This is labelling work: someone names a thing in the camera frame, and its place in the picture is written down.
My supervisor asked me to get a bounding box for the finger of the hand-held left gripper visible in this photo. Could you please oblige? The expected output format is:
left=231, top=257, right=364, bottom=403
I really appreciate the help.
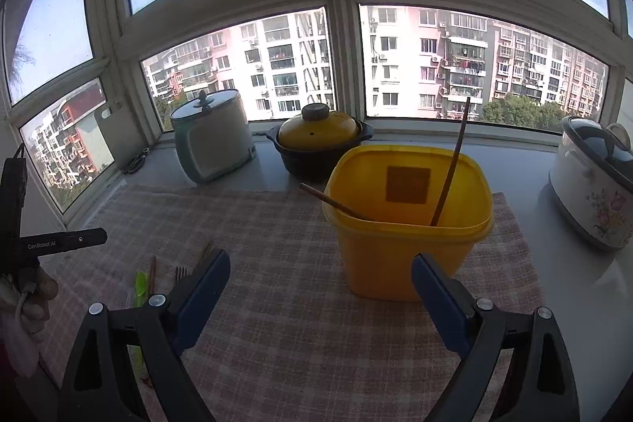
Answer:
left=14, top=228, right=108, bottom=257

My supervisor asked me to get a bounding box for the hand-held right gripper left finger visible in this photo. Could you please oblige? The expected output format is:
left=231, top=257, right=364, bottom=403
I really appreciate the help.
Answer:
left=57, top=249, right=233, bottom=422

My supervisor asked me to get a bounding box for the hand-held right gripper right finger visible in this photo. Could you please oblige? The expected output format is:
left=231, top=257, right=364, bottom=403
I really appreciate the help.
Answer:
left=411, top=252, right=580, bottom=422

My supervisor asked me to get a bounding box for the yellow plastic container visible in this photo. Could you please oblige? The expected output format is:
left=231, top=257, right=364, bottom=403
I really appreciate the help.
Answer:
left=322, top=145, right=494, bottom=303

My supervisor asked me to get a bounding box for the dark wooden chopstick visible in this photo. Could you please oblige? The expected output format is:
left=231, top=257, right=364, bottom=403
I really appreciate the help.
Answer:
left=299, top=183, right=364, bottom=221
left=429, top=97, right=470, bottom=227

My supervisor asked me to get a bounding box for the person's left hand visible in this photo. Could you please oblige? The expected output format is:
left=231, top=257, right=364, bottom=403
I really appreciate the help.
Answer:
left=0, top=265, right=59, bottom=378

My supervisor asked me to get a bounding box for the green plastic spoon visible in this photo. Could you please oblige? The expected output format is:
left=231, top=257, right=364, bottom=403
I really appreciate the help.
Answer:
left=135, top=271, right=150, bottom=383

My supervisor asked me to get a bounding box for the pink checked table cloth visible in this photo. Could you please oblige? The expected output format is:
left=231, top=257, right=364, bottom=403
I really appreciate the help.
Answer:
left=37, top=182, right=545, bottom=422

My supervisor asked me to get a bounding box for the teal and white rice cooker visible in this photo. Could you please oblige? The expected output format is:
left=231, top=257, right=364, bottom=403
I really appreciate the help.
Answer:
left=169, top=89, right=257, bottom=184

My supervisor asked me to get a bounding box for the white floral slow cooker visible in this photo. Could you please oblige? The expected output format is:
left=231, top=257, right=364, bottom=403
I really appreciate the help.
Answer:
left=548, top=115, right=633, bottom=251

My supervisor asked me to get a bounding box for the black casserole with yellow lid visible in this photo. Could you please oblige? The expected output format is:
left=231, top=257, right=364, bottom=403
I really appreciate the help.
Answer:
left=265, top=102, right=375, bottom=180

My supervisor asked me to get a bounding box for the black power cable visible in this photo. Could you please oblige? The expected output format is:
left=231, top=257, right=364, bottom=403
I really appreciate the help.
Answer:
left=123, top=146, right=150, bottom=174

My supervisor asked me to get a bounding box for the white window frame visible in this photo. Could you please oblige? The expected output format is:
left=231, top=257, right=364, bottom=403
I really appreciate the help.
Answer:
left=0, top=0, right=633, bottom=230

